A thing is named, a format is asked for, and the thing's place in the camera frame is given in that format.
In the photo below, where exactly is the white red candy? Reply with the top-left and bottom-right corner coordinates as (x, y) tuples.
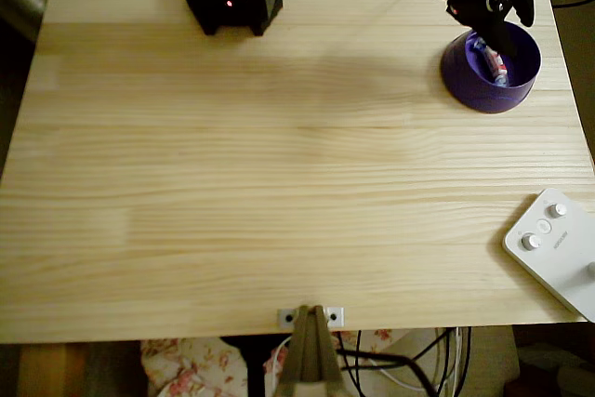
(471, 36), (510, 88)

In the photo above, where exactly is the purple bowl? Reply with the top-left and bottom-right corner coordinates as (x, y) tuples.
(439, 20), (543, 114)

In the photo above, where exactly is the white control box with knobs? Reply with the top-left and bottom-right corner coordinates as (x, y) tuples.
(501, 187), (595, 324)

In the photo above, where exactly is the black stand pole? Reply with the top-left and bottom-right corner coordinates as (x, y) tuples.
(220, 335), (292, 397)

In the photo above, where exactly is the floral fabric cushion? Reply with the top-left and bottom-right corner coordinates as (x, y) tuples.
(140, 329), (410, 397)

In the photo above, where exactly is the wooden table leg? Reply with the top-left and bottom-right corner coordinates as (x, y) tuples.
(18, 343), (87, 397)

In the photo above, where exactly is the black cable bundle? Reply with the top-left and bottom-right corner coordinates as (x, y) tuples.
(334, 326), (473, 397)

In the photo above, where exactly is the grey metal bracket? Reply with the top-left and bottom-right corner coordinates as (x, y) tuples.
(277, 306), (345, 327)

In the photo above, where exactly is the white cable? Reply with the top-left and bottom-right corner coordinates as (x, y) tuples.
(264, 327), (465, 393)

